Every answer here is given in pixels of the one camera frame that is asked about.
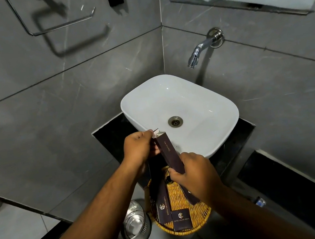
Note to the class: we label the person's right thumb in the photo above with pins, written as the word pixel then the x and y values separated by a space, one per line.
pixel 177 176

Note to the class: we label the small clear bottle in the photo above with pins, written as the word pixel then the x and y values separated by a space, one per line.
pixel 260 201

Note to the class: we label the metal sink drain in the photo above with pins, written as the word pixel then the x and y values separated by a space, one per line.
pixel 175 121

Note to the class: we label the person's left thumb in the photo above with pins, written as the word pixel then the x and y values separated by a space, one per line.
pixel 155 149

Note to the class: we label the chrome wall faucet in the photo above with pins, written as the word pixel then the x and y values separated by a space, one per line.
pixel 204 45

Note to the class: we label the yellow woven tray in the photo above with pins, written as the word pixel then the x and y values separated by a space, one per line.
pixel 187 213

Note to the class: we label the person's right forearm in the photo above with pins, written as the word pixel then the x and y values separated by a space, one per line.
pixel 251 222

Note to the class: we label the person's right hand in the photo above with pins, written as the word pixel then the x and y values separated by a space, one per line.
pixel 199 177

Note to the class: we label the long dark brown carton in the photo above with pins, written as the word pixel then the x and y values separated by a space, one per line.
pixel 161 194
pixel 168 152

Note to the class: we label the person's left forearm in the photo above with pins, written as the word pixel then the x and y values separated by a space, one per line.
pixel 99 225

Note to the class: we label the person's left hand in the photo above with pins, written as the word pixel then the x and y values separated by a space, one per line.
pixel 137 151

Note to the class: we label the white ceramic sink basin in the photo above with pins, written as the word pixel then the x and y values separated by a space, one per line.
pixel 173 103

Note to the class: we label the small square dark brown carton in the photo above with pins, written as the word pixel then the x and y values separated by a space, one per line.
pixel 181 219

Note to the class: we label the steel waste bin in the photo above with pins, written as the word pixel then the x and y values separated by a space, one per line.
pixel 134 226

